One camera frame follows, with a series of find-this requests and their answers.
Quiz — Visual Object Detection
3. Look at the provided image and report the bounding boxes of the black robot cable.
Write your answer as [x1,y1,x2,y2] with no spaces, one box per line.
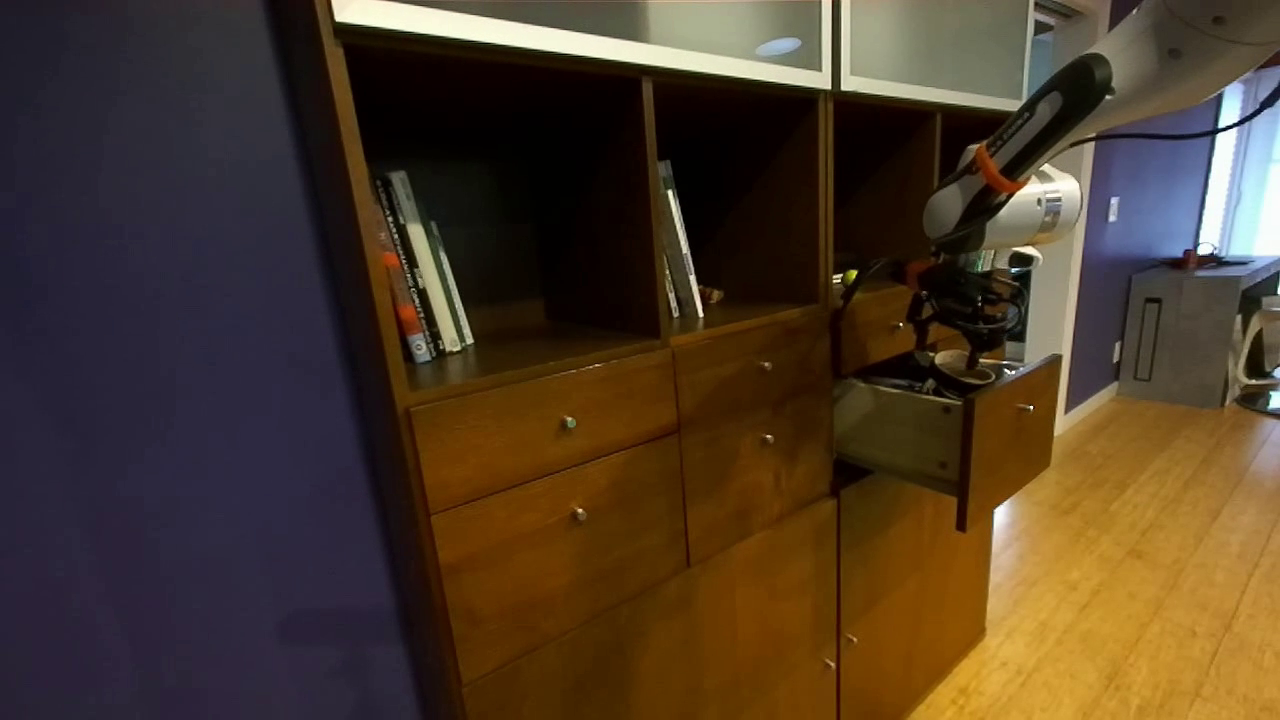
[1065,78,1280,149]

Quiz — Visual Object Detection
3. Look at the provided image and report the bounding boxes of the narrow frosted glass door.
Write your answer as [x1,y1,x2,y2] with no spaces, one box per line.
[831,0,1041,118]

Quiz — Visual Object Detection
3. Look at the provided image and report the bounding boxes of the gray metal cabinet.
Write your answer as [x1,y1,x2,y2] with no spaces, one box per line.
[1117,258,1280,414]

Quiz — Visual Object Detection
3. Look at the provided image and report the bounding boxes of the brown wooden shelf cabinet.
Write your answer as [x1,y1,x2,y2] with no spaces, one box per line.
[273,0,1074,720]

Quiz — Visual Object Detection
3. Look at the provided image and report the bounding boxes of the bright window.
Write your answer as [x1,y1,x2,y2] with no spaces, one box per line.
[1194,78,1280,265]

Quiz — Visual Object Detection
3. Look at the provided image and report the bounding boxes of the wide frosted glass door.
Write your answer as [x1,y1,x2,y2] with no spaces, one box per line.
[329,0,839,96]

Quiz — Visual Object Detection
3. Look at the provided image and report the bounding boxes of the book with orange dots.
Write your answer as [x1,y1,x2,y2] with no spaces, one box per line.
[368,195,444,372]

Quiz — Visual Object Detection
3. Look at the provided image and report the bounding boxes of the white leaning book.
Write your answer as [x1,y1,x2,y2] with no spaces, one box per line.
[655,160,713,328]

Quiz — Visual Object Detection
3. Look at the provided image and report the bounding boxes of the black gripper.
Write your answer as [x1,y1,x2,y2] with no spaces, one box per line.
[907,245,1041,392]

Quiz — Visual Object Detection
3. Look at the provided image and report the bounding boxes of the books on left shelf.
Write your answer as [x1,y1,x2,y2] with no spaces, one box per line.
[386,170,470,359]

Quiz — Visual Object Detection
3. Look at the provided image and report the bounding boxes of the thin leaning book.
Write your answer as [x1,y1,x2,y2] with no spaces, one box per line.
[654,184,686,331]

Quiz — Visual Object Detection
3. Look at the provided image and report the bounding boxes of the white chair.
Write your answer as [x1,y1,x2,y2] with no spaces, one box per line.
[1222,292,1280,420]

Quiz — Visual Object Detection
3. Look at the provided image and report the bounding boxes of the orange cable strap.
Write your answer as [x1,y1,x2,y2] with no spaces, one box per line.
[966,140,1019,199]

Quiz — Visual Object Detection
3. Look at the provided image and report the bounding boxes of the open wooden drawer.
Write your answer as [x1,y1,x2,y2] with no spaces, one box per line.
[831,350,1068,538]

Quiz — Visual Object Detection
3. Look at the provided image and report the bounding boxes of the thin gray book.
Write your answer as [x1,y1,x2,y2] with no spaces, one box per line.
[429,218,481,354]

